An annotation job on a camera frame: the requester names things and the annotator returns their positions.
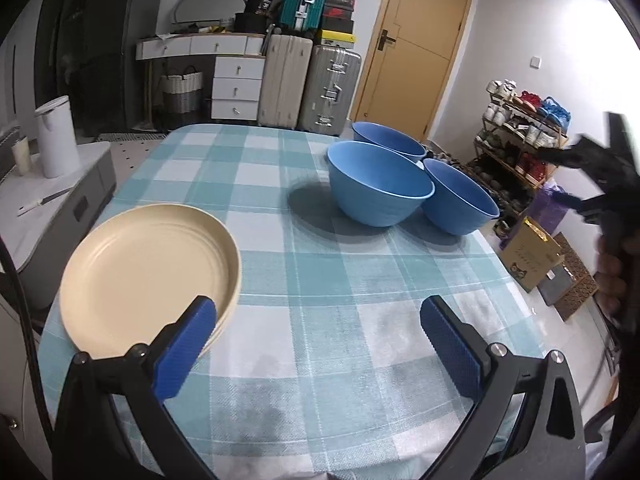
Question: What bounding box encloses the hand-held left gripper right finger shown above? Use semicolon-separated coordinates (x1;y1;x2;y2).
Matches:
419;295;587;480

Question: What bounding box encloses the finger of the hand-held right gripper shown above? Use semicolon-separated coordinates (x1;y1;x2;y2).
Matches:
537;135;601;173
552;192;603;226

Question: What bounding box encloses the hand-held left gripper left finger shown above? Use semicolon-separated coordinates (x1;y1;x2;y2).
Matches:
52;296;218;480

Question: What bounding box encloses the cream plate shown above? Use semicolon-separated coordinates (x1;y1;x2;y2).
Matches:
59;203;243;361
197;310;236;361
200;285;243;358

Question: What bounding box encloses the blue bowl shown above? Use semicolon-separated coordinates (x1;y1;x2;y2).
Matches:
351;121;429;163
326;141;436;228
421;158;501;237

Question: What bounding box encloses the person's right hand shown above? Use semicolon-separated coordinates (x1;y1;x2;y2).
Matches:
594;240;632;323

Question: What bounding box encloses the wooden shoe rack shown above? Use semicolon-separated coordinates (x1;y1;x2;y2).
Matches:
472;80;571;196

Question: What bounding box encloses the shoe rack with shoes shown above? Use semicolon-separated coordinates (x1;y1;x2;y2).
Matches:
475;79;572;191

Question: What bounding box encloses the purple bag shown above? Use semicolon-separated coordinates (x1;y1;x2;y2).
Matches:
530;185;583;241

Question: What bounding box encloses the cardboard box with cat print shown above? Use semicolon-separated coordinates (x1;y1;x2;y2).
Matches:
501;216;566;293

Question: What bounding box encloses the brown patterned doormat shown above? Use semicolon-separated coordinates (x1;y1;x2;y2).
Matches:
552;232;598;322

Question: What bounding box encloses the grey flat box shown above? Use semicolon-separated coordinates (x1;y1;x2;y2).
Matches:
537;265;576;307

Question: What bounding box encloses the row of assorted shoes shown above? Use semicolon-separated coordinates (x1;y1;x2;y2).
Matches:
425;142;531;221

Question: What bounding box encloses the teal checked tablecloth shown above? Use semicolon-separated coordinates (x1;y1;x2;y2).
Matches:
39;124;546;480

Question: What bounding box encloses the wooden door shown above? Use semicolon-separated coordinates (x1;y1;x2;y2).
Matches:
350;0;476;143

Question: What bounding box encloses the grey side cabinet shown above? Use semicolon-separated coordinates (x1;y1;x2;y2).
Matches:
0;140;118;311

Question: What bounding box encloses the striped rug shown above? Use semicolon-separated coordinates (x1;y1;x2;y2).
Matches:
95;131;168;142

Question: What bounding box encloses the white kettle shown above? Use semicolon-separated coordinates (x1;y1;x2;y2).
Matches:
34;95;81;179

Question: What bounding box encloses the silver suitcase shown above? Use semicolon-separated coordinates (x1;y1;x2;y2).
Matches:
297;44;362;137

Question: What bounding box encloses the cream cup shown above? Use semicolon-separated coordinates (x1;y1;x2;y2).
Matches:
11;136;33;176

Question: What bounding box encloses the yellow and black shoe box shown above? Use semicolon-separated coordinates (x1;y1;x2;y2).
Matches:
316;30;358;45

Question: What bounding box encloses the grey and white laundry basket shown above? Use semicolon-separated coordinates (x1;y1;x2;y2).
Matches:
159;66;204;116

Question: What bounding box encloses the white desk with drawers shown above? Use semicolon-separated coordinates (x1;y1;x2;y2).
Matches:
136;32;267;122

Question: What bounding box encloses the beige suitcase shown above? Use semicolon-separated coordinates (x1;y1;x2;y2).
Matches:
257;34;314;130

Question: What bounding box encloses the black refrigerator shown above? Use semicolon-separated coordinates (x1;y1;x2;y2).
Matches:
80;0;168;136

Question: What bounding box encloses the black bag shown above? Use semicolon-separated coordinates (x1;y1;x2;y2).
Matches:
234;0;275;33

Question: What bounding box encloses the oval mirror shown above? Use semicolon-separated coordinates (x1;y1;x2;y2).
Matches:
172;0;248;36

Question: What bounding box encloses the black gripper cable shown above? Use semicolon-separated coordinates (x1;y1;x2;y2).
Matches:
0;237;53;441

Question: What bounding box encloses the white-handled knife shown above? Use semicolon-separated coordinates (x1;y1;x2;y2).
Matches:
17;186;73;217

